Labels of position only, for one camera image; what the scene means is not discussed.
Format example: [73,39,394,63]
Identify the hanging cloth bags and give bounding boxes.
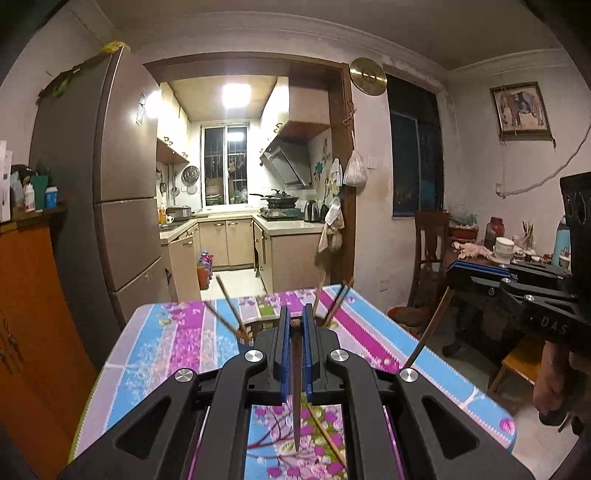
[318,195,345,254]

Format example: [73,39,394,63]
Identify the square ceiling light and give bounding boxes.
[222,83,253,109]

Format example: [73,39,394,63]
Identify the floral striped tablecloth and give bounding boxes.
[69,284,518,480]

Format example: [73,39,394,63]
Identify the barred kitchen window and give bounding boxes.
[201,124,251,207]

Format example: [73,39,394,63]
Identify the dark wooden chopstick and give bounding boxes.
[312,271,325,318]
[328,277,355,327]
[322,285,347,325]
[407,287,453,366]
[215,275,251,344]
[290,320,303,452]

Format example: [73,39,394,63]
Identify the hanging white plastic bag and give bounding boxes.
[343,147,369,188]

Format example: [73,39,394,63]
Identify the gas stove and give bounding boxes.
[257,206,304,221]

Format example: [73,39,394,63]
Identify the framed elephant picture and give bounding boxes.
[489,81,553,138]

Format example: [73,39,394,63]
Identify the kitchen wall cabinet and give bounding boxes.
[260,75,332,145]

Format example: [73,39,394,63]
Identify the dark wooden chair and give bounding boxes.
[407,210,452,311]

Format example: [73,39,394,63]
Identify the blue thermos bottle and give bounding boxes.
[553,216,572,269]

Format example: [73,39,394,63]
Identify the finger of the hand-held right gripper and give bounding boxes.
[444,269,573,315]
[450,261,573,283]

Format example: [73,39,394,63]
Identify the white wall cable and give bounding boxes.
[495,133,588,200]

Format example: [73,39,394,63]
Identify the grey refrigerator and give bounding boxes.
[29,45,172,344]

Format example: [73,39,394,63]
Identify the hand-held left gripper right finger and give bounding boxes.
[302,305,532,480]

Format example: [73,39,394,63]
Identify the dark room window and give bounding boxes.
[386,73,446,217]

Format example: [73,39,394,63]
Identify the person's right hand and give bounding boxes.
[532,343,576,426]

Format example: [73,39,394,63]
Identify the blue perforated utensil holder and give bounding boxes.
[239,320,279,345]

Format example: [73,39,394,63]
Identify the black wok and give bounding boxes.
[248,188,301,209]

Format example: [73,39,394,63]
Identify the round gold wall plate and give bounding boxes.
[348,56,389,97]

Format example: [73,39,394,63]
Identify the cluttered wooden side table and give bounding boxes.
[442,251,573,361]

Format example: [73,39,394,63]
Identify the wooden stool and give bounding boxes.
[488,331,551,408]

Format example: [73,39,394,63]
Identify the oil bottles on floor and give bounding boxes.
[197,250,216,291]

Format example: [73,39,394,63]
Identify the bottles on cabinet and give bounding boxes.
[9,161,62,214]

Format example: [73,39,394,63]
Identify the steel range hood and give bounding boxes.
[259,137,313,190]

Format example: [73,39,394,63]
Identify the orange wooden cabinet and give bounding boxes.
[0,207,101,480]

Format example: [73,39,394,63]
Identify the beige kitchen base cabinets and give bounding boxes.
[159,217,326,303]

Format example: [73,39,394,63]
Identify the stack of white bowls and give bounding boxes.
[492,237,516,265]

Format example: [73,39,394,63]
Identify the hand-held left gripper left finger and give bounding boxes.
[58,305,293,480]

